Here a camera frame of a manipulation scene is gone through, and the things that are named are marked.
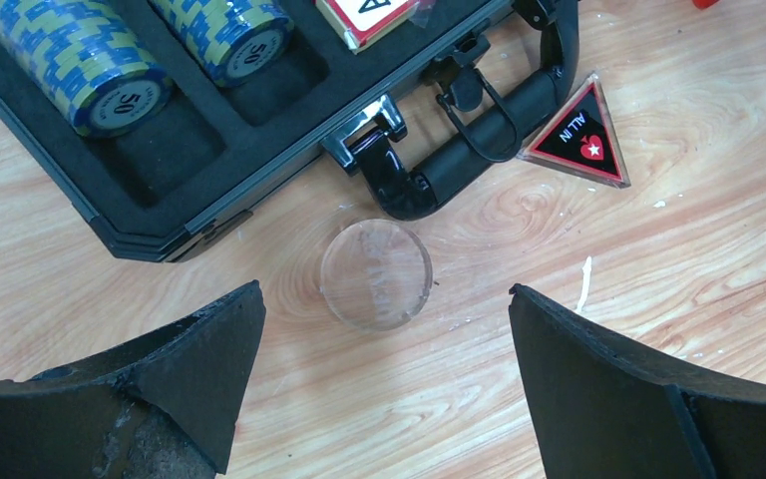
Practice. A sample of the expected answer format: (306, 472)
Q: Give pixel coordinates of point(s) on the black poker case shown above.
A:
(182, 180)

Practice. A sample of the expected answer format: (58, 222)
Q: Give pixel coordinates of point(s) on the clear round dealer button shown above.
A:
(376, 275)

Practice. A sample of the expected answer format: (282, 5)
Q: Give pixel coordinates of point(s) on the grey green chip stack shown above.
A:
(88, 62)

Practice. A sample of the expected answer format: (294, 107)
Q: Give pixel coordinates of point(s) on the black red triangle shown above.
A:
(580, 139)

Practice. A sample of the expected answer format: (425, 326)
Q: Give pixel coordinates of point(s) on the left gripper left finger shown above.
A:
(162, 405)

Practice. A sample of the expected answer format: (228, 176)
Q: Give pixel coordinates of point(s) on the red card deck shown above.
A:
(361, 23)

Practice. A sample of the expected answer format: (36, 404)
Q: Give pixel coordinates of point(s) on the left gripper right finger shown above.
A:
(606, 406)

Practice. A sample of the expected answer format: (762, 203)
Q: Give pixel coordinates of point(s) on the red die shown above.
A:
(704, 4)

